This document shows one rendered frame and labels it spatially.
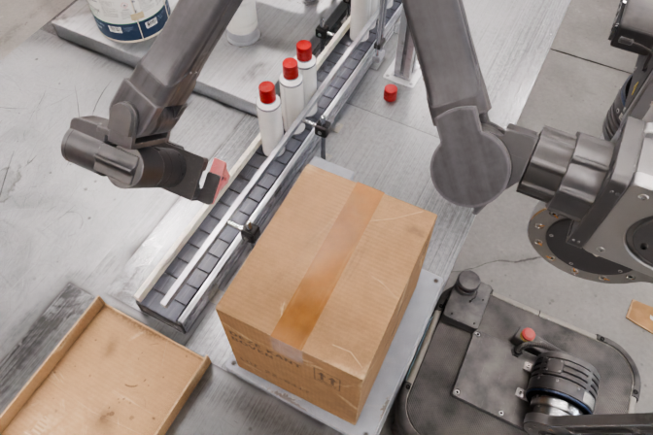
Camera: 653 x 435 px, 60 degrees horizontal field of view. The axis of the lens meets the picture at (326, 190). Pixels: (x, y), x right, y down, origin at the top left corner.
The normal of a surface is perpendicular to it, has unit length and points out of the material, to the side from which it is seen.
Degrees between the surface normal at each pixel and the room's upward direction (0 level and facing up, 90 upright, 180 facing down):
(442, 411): 0
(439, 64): 50
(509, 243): 0
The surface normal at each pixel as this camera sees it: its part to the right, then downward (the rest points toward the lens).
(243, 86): 0.00, -0.57
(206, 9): -0.30, 0.24
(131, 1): 0.47, 0.73
